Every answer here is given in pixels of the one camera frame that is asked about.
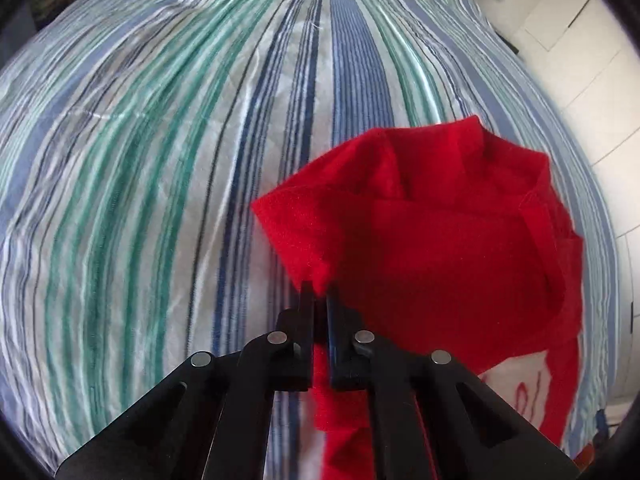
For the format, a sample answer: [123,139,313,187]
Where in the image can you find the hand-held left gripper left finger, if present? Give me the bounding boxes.
[52,280,316,480]

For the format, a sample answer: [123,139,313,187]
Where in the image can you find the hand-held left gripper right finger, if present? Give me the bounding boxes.
[325,285,583,480]

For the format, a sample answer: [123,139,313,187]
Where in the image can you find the red sweater with white figure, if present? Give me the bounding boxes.
[250,115,586,480]

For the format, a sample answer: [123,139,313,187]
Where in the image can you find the striped bed sheet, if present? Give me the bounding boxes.
[0,0,620,480]

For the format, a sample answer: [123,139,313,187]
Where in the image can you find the orange fleece pants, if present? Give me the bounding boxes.
[574,446,603,472]

